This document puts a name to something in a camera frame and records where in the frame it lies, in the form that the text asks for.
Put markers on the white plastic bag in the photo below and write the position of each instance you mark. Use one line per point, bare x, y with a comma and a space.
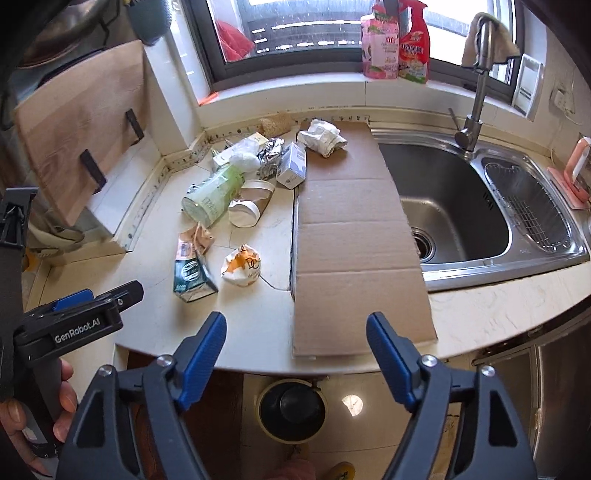
244, 156

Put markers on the brown cardboard sheet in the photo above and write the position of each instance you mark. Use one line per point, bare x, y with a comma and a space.
354, 252

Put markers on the stainless steel sink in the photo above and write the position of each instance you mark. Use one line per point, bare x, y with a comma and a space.
464, 233

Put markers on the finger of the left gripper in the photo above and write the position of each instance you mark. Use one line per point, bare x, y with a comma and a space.
115, 301
72, 300

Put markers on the red spray bottle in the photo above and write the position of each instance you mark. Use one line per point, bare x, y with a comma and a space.
414, 43

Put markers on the loofah sponge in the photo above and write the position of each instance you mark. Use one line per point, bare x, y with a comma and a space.
276, 125

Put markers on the orange strip on sill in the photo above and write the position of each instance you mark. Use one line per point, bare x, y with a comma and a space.
208, 99

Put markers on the steel drain basket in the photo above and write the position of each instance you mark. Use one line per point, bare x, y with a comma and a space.
533, 209

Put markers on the silver foil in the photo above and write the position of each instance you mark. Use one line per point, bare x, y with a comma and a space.
269, 158

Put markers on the black trash bin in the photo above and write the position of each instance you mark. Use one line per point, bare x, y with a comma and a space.
291, 411

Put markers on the white wall socket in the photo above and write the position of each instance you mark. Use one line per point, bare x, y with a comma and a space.
563, 100

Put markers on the green white drink bottle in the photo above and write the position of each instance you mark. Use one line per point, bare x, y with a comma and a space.
206, 202

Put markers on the pink sponge holder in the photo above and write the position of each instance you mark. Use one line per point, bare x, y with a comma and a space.
573, 181

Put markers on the pink detergent bottle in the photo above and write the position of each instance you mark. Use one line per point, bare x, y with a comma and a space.
380, 43

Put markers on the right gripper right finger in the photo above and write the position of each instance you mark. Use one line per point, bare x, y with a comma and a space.
491, 442

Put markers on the white paper cup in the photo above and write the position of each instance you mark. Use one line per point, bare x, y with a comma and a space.
246, 209

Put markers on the yellow white box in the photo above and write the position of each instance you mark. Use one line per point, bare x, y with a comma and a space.
252, 144

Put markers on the small white carton box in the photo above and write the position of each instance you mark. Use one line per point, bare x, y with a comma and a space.
292, 170

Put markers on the person's left hand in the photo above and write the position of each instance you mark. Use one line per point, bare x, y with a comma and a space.
14, 419

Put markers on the white paper bag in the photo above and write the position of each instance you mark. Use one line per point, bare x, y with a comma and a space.
322, 137

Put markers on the teal snack carton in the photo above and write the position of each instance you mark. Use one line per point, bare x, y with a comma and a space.
192, 279

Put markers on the wooden cutting board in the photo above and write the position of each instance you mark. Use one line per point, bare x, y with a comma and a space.
83, 110

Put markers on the beige cloth on faucet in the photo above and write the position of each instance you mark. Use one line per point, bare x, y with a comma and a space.
504, 48

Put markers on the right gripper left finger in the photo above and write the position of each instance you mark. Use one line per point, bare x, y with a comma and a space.
102, 444

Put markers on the orange white wrapper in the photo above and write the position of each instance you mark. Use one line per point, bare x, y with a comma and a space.
241, 267

